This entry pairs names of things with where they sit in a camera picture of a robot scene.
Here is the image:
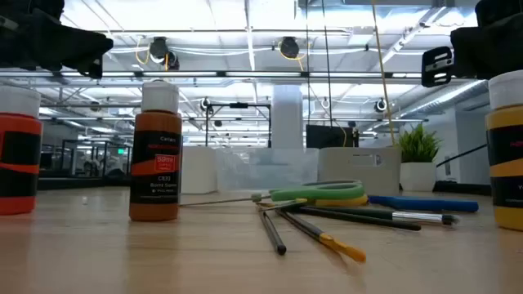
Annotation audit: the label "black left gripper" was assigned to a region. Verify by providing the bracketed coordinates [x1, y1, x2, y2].
[0, 0, 114, 79]

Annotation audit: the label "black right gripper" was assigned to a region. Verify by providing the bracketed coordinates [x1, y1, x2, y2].
[421, 0, 523, 88]

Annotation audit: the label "yellow paint bottle white cap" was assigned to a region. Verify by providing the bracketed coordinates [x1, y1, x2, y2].
[485, 69, 523, 232]

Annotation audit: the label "red paint bottle white cap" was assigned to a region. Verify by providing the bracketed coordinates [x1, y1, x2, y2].
[0, 85, 44, 216]

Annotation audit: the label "brown paint bottle white cap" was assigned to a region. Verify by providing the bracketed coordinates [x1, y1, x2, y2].
[128, 80, 183, 223]

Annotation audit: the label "blue-handled tool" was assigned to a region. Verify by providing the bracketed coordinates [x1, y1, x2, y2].
[367, 194, 480, 213]

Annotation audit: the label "lettered silver-ferrule paintbrush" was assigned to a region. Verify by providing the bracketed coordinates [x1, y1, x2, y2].
[292, 205, 462, 227]

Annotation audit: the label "yellow-handled scissors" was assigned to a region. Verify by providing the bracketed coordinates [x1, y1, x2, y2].
[296, 194, 369, 208]

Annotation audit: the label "green-handled scissors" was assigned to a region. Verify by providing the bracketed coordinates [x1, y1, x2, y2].
[179, 180, 365, 207]

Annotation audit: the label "orange-bristle paintbrush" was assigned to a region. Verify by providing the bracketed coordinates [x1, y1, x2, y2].
[276, 209, 368, 264]

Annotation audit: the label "plain black-handled paintbrush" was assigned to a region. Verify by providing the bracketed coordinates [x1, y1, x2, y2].
[257, 207, 288, 256]

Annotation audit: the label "black-framed glass partition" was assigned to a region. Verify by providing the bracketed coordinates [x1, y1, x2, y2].
[60, 139, 134, 179]

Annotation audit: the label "small green potted plant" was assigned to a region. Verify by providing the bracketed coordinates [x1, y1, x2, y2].
[396, 123, 442, 193]

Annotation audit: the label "black monitor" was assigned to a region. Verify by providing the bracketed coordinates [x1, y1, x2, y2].
[305, 124, 360, 149]

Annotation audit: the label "grey plastic bin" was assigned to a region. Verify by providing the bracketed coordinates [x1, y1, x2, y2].
[317, 146, 402, 197]

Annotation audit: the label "white building column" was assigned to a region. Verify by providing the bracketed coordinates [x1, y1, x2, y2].
[271, 84, 304, 149]

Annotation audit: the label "white plastic bin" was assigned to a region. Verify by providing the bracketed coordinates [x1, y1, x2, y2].
[179, 145, 218, 195]

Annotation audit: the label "clear plastic bin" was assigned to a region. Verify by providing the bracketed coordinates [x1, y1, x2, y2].
[215, 146, 320, 193]

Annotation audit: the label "long yellow cable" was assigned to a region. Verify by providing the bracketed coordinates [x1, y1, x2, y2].
[370, 0, 396, 147]

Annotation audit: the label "black ceiling cable reel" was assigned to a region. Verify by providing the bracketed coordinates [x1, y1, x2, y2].
[279, 36, 302, 60]
[147, 36, 181, 71]

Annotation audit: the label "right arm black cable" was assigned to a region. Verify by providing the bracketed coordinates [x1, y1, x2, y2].
[435, 143, 489, 169]

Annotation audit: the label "thin black hanging cable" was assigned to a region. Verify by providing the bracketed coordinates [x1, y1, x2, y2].
[305, 0, 311, 126]

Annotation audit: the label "black metal rig frame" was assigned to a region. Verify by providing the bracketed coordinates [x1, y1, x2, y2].
[205, 102, 273, 148]

